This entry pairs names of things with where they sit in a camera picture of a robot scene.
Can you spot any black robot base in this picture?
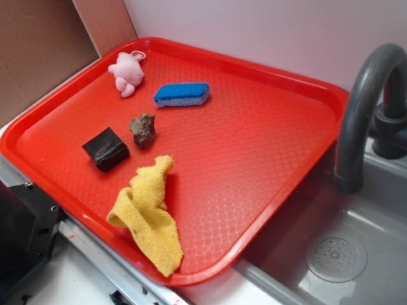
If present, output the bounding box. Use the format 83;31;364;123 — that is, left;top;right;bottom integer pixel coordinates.
1;183;63;302

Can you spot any brown rock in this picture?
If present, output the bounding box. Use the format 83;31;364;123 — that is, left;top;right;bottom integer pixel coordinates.
128;114;156;148

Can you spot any red plastic tray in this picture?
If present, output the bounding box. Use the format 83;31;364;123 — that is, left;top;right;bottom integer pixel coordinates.
1;37;348;287

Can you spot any blue sponge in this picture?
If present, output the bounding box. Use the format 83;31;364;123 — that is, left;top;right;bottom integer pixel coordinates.
153;83;210;108

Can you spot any yellow cloth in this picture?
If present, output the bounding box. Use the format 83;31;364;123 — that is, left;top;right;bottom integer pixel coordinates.
107;155;184;278

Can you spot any black square block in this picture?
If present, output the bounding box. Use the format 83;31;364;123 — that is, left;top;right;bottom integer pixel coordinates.
82;127;130;172

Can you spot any pink plush toy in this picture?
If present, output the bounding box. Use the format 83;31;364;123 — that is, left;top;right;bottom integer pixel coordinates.
107;50;146;98

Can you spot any grey plastic sink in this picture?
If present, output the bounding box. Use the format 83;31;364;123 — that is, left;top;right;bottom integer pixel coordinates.
235;149;406;304

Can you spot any grey faucet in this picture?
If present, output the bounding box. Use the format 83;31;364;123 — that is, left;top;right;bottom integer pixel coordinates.
334;43;406;194

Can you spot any sink drain strainer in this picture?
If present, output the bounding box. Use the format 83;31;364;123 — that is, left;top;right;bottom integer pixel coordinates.
305;230;368;283

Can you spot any brown cardboard panel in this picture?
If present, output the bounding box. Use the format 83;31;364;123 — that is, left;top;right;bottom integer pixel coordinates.
1;1;137;126

